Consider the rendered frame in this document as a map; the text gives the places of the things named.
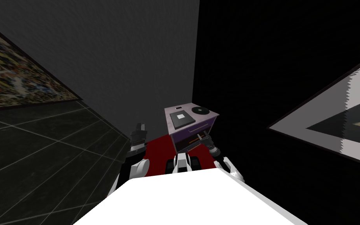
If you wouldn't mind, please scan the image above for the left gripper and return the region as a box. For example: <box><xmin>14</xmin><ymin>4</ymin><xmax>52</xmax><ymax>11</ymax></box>
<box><xmin>130</xmin><ymin>123</ymin><xmax>148</xmax><ymax>145</ymax></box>

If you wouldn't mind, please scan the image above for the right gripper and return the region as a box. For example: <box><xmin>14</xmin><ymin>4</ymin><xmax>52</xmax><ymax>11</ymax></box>
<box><xmin>200</xmin><ymin>132</ymin><xmax>215</xmax><ymax>147</ymax></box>

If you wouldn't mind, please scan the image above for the purple cabinet drawer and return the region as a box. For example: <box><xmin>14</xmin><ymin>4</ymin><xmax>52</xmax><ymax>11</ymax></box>
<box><xmin>174</xmin><ymin>131</ymin><xmax>210</xmax><ymax>153</ymax></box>

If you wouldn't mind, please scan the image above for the purple bedside cabinet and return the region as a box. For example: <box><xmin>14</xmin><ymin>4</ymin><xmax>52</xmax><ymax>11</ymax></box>
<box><xmin>164</xmin><ymin>102</ymin><xmax>220</xmax><ymax>154</ymax></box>

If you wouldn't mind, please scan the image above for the black round disc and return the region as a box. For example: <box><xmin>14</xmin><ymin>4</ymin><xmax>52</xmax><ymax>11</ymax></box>
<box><xmin>191</xmin><ymin>106</ymin><xmax>210</xmax><ymax>116</ymax></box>

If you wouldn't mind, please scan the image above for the red rug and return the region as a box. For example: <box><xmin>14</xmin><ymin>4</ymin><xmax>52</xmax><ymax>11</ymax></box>
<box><xmin>142</xmin><ymin>134</ymin><xmax>219</xmax><ymax>178</ymax></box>

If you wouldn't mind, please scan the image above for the dark grey square book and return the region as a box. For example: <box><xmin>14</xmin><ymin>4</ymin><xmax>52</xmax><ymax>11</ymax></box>
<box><xmin>169</xmin><ymin>109</ymin><xmax>196</xmax><ymax>129</ymax></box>

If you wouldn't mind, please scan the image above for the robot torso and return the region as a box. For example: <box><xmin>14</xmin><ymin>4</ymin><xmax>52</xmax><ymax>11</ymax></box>
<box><xmin>72</xmin><ymin>152</ymin><xmax>308</xmax><ymax>225</ymax></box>

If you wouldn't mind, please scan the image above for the grey framed wall picture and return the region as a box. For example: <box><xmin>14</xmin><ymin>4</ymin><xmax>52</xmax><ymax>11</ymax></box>
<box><xmin>267</xmin><ymin>50</ymin><xmax>360</xmax><ymax>170</ymax></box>

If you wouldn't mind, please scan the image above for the colourful speckled wall painting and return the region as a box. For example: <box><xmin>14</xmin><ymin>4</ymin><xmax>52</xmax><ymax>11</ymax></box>
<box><xmin>0</xmin><ymin>17</ymin><xmax>83</xmax><ymax>111</ymax></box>

